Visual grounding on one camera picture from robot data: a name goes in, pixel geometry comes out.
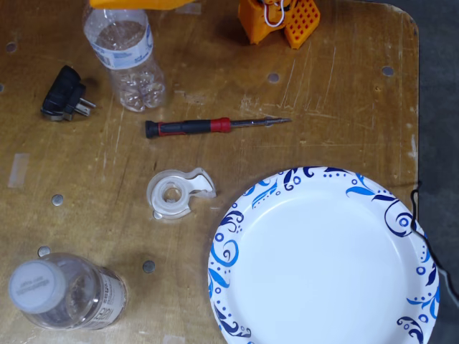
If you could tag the round metal table disc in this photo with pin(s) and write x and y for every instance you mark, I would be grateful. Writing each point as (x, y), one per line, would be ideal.
(10, 46)
(388, 70)
(57, 200)
(273, 77)
(148, 266)
(43, 251)

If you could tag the vitaminwater zero sugar bottle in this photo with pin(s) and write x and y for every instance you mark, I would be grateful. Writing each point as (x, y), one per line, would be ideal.
(36, 286)

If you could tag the clear tape dispenser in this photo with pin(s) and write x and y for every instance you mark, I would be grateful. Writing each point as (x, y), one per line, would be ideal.
(159, 186)

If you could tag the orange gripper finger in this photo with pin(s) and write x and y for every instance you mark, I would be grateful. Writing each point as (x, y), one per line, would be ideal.
(136, 3)

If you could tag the red black screwdriver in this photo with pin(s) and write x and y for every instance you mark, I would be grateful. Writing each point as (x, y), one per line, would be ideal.
(193, 126)

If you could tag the translucent tape strip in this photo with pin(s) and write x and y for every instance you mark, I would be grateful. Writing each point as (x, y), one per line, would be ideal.
(18, 170)
(174, 339)
(190, 10)

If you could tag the white paper plate blue pattern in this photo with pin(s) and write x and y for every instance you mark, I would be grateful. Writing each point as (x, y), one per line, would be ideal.
(315, 286)

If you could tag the clear water bottle white cap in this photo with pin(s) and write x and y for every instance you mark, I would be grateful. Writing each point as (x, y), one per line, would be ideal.
(125, 53)

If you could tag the black power plug adapter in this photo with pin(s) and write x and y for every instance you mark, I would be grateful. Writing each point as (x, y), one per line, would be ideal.
(62, 89)

